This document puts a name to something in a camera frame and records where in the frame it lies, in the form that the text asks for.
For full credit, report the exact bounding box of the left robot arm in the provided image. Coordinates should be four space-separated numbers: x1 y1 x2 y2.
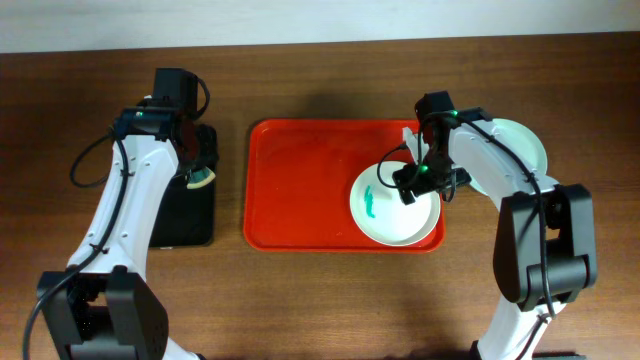
21 68 219 359

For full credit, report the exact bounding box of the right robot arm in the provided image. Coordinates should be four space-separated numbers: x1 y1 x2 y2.
391 91 598 359

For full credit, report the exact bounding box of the white plate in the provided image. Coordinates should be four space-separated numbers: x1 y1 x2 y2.
349 161 441 247

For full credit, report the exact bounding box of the mint green plate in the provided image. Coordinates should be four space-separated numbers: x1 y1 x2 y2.
457 118 556 204

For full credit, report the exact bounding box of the yellow green sponge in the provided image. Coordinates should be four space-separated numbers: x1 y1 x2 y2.
186 167 216 190

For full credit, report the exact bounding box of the black tray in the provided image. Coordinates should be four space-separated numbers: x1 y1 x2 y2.
149 125 219 248

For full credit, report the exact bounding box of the red plastic tray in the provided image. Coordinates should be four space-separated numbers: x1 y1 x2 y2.
244 119 446 254

